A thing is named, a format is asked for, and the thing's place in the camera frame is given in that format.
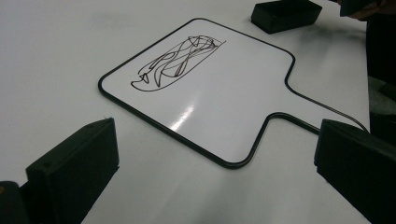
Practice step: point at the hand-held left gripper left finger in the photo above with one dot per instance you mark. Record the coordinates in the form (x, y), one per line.
(74, 168)

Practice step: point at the black board eraser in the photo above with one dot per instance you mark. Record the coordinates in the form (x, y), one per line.
(285, 15)

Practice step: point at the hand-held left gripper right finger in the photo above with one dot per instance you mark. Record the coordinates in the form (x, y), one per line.
(358, 168)

